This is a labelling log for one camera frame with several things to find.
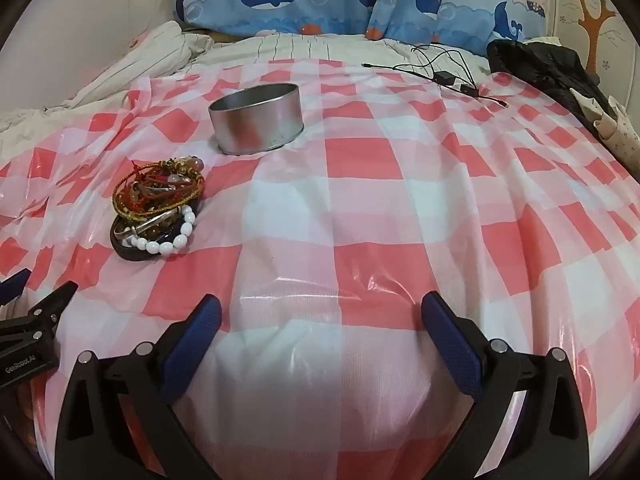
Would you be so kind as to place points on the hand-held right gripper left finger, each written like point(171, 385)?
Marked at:
point(195, 340)

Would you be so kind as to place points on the black jacket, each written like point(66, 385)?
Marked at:
point(540, 65)

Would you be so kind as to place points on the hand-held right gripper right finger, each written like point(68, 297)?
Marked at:
point(452, 340)

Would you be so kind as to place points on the round silver metal tin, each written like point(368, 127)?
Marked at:
point(255, 125)

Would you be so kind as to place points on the red white checked plastic cloth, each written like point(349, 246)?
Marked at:
point(350, 210)

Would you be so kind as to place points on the white striped bedding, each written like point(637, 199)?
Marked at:
point(150, 55)

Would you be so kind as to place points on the silver bangle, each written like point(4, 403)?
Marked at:
point(150, 223)

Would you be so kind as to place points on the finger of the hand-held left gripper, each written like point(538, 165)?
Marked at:
point(50, 302)
point(12, 285)

